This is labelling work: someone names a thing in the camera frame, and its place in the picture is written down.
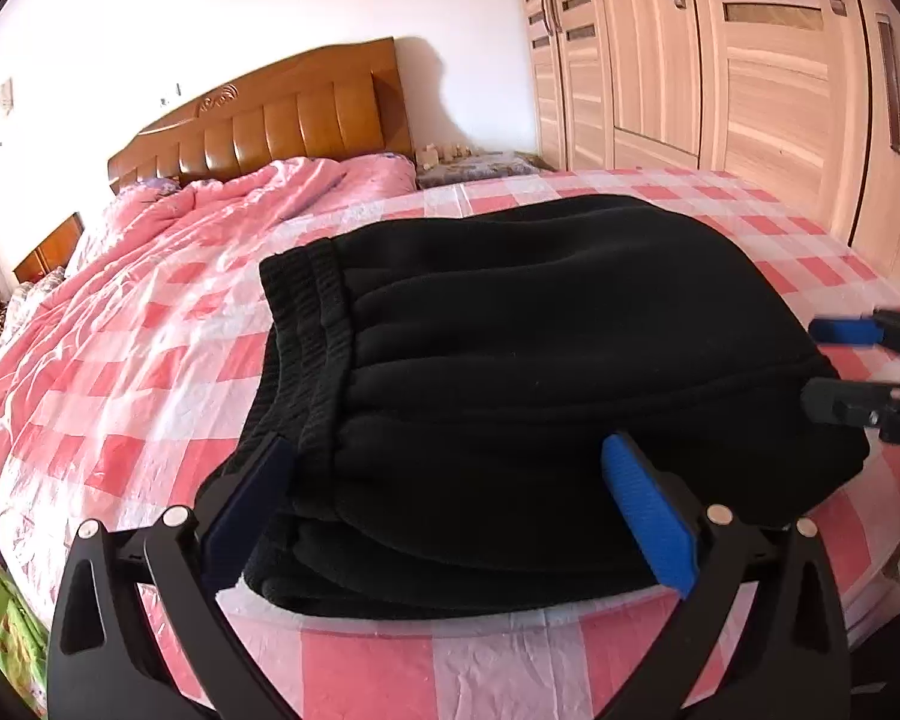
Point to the white wall switch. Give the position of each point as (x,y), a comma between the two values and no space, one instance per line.
(4,97)

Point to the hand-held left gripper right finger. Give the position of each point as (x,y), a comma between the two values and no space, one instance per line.
(645,510)

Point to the black pants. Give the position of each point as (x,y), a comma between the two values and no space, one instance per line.
(532,330)

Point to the wooden nightstand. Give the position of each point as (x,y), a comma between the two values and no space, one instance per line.
(49,255)

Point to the wooden headboard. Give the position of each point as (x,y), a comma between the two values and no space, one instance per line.
(285,120)

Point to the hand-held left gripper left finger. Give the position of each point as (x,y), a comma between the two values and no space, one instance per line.
(251,502)

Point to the pink checkered bed sheet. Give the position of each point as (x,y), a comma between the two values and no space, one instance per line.
(157,390)

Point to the green printed bag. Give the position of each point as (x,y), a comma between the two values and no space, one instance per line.
(11,630)

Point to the pink quilt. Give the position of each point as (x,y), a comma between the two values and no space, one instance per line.
(195,217)

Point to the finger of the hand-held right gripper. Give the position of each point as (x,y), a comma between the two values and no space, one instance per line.
(847,401)
(840,331)

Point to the light wooden wardrobe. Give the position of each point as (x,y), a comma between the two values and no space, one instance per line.
(720,90)

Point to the dark cloth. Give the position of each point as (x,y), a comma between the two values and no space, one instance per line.
(896,660)

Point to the white wall socket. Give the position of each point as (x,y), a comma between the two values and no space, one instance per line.
(166,99)

